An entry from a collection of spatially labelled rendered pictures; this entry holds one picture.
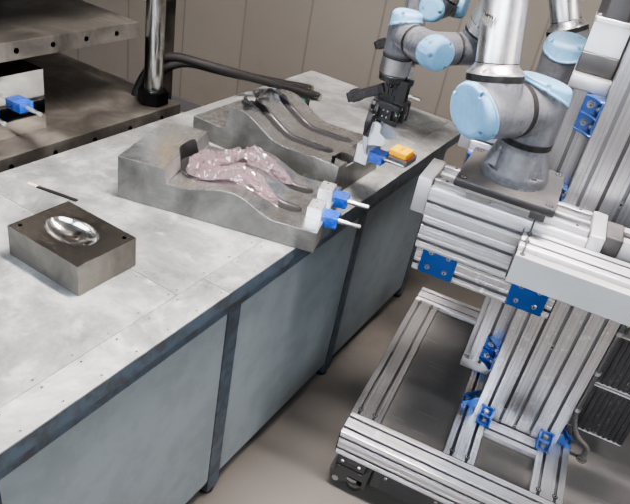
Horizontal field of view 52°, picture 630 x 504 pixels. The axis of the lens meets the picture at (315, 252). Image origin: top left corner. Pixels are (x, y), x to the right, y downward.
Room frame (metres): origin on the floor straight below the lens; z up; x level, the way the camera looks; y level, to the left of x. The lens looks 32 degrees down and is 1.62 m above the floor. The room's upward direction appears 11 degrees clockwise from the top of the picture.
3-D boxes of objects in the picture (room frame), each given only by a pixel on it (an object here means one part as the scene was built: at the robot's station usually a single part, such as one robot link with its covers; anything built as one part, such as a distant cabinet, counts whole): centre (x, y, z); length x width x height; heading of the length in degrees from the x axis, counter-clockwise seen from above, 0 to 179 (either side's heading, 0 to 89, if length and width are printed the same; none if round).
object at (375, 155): (1.59, -0.12, 0.93); 0.13 x 0.05 x 0.05; 65
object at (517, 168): (1.39, -0.41, 1.09); 0.15 x 0.15 x 0.10
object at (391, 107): (1.60, -0.11, 1.09); 0.09 x 0.08 x 0.12; 65
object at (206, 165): (1.45, 0.23, 0.90); 0.26 x 0.18 x 0.08; 81
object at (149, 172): (1.44, 0.23, 0.85); 0.50 x 0.26 x 0.11; 81
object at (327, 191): (1.46, -0.05, 0.85); 0.13 x 0.05 x 0.05; 81
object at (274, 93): (1.79, 0.14, 0.92); 0.35 x 0.16 x 0.09; 64
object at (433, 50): (1.53, -0.18, 1.25); 0.11 x 0.11 x 0.08; 34
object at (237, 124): (1.80, 0.15, 0.87); 0.50 x 0.26 x 0.14; 64
